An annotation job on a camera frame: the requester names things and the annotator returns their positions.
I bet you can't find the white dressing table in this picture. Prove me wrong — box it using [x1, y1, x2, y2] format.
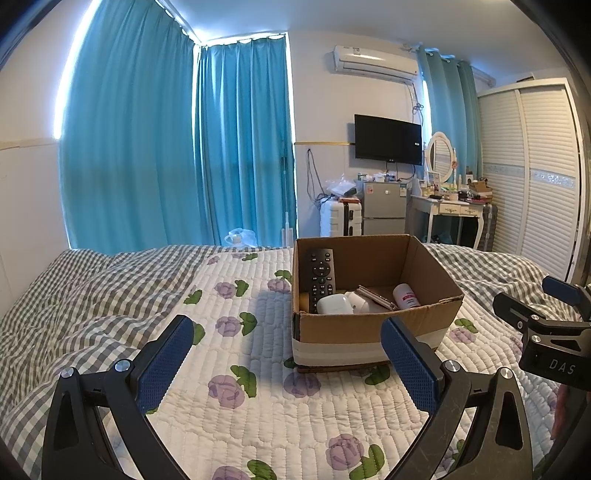
[408, 191, 486, 248]

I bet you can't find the white air conditioner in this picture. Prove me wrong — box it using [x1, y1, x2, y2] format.
[331, 44, 420, 85]

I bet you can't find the grey suitcase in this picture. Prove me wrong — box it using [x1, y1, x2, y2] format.
[473, 202, 499, 253]

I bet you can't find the white bottle with pink label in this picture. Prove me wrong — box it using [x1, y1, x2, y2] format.
[392, 283, 420, 309]

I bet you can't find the white louvred wardrobe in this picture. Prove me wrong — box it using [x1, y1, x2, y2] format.
[476, 78, 587, 283]

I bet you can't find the narrow blue curtain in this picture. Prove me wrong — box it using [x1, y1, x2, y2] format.
[415, 46, 482, 179]

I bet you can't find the oval white vanity mirror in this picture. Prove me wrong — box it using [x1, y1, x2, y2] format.
[425, 131, 456, 185]

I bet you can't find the black wall television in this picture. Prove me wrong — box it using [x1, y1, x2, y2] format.
[353, 114, 424, 166]

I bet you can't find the pink packet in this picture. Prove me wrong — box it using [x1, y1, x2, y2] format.
[357, 285, 398, 310]

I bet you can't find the wide blue curtain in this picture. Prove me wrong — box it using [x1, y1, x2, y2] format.
[58, 0, 205, 256]

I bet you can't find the silver small fridge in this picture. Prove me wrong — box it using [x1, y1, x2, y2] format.
[361, 179, 410, 236]

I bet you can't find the floral quilted bed cover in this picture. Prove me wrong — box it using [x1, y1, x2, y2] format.
[0, 242, 583, 462]

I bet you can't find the floral white quilt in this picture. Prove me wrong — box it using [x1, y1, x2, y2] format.
[60, 243, 561, 480]

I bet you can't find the white mop pole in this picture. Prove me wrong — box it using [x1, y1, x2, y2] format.
[280, 143, 295, 248]

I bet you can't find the crumpled clear plastic bag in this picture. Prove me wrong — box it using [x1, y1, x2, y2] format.
[325, 174, 358, 200]

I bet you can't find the white earbuds case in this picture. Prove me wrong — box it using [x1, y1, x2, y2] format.
[317, 295, 352, 315]

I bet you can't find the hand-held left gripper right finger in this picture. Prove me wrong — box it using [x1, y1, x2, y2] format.
[379, 316, 536, 480]

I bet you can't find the black wall cable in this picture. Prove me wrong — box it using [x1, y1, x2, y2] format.
[307, 148, 326, 201]

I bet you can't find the person's right hand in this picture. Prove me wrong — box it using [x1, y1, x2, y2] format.
[551, 382, 576, 443]

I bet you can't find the brown cardboard box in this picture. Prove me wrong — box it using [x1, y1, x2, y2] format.
[291, 233, 465, 374]

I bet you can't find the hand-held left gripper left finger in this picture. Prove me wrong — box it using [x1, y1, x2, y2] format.
[41, 315, 195, 480]

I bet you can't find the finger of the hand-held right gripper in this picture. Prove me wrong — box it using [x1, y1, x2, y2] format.
[541, 275, 584, 308]
[492, 292, 556, 334]

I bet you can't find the white suitcase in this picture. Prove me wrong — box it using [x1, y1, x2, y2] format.
[319, 199, 363, 239]

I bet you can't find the black remote control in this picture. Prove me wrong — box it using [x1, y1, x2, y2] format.
[307, 248, 339, 314]

